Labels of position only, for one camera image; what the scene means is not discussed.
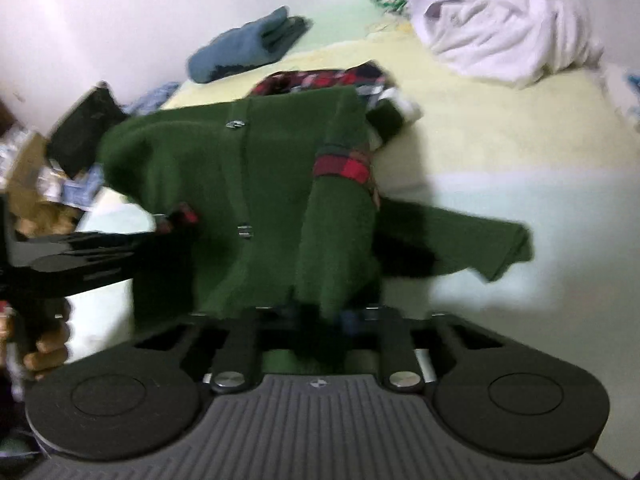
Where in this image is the green white striped jacket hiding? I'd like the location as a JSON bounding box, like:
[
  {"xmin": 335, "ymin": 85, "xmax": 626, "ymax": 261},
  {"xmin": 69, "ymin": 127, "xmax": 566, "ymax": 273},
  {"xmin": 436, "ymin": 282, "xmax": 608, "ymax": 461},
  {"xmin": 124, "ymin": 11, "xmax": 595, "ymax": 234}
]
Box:
[{"xmin": 98, "ymin": 62, "xmax": 533, "ymax": 330}]

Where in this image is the person's left hand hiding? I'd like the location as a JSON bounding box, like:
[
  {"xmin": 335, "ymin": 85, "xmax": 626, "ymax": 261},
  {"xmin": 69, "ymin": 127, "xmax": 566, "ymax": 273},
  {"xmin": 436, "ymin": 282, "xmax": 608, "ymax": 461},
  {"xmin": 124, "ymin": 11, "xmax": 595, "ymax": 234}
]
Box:
[{"xmin": 1, "ymin": 298, "xmax": 72, "ymax": 380}]

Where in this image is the cardboard box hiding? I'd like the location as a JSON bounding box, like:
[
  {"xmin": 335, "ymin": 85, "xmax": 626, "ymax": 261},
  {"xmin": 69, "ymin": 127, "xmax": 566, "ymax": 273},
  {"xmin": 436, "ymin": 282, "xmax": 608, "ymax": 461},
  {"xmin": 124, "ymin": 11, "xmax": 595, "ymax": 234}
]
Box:
[{"xmin": 1, "ymin": 132, "xmax": 82, "ymax": 238}]

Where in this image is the black bag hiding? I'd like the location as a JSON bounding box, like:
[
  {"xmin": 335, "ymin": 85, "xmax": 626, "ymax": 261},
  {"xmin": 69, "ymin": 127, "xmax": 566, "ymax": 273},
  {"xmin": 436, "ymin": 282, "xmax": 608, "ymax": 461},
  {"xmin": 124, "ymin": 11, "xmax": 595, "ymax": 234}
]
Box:
[{"xmin": 46, "ymin": 81, "xmax": 129, "ymax": 179}]

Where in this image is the blue checkered cloth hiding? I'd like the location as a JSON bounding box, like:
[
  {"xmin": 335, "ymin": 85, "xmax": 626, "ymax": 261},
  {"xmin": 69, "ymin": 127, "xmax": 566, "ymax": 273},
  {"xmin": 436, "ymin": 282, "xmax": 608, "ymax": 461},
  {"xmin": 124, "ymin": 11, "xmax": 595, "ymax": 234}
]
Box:
[{"xmin": 120, "ymin": 81, "xmax": 181, "ymax": 116}]

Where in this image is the pastel cartoon bed sheet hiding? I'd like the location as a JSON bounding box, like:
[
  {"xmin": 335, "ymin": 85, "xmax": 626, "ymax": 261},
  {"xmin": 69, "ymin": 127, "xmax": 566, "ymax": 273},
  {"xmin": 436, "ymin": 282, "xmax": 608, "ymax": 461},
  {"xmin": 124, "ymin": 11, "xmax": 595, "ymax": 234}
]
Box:
[{"xmin": 64, "ymin": 0, "xmax": 640, "ymax": 476}]

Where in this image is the folded blue sweater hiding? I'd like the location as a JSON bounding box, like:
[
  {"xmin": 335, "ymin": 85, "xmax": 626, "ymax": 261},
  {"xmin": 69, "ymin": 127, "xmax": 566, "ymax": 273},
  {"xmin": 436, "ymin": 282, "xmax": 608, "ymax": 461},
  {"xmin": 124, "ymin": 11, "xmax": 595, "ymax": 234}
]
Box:
[{"xmin": 186, "ymin": 6, "xmax": 311, "ymax": 84}]

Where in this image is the white crumpled shirt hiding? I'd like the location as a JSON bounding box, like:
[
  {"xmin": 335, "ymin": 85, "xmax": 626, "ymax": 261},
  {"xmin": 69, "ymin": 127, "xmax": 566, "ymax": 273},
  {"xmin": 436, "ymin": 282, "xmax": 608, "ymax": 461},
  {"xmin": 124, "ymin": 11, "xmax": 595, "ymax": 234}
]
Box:
[{"xmin": 408, "ymin": 0, "xmax": 603, "ymax": 88}]

